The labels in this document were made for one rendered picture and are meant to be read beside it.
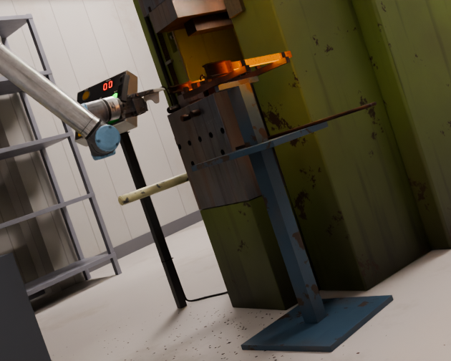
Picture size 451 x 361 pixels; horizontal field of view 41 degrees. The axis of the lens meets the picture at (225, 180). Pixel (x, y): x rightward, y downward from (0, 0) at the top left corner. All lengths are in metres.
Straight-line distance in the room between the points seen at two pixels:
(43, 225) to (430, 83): 3.49
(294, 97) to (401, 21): 0.62
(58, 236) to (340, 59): 3.38
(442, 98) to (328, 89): 0.59
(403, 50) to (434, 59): 0.20
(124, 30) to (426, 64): 4.48
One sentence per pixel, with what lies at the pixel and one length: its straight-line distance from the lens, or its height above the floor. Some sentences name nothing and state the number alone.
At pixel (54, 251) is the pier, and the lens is 5.28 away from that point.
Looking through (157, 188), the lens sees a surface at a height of 0.62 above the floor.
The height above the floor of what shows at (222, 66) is 0.94.
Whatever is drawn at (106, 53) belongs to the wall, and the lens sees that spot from 6.49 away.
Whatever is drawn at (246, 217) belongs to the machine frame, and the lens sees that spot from 2.48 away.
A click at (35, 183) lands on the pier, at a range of 5.29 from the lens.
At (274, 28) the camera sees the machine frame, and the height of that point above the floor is 1.07.
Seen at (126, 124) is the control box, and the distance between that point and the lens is 2.91.
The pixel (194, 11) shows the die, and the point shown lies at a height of 1.29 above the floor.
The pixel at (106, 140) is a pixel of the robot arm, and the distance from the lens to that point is 2.19.
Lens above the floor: 0.71
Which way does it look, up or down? 3 degrees down
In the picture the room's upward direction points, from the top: 19 degrees counter-clockwise
